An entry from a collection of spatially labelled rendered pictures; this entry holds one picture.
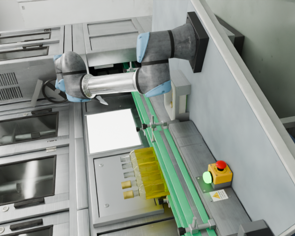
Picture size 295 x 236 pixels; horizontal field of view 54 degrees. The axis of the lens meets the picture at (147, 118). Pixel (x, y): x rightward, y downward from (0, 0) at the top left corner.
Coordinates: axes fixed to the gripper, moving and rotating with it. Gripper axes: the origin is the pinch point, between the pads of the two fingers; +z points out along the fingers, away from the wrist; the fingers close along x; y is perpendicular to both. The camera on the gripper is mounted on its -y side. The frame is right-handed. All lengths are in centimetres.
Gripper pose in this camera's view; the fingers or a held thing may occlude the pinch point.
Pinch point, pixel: (110, 93)
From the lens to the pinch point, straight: 193.9
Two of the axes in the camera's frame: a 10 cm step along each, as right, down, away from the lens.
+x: -1.5, 9.8, -1.5
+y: -3.0, 1.0, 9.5
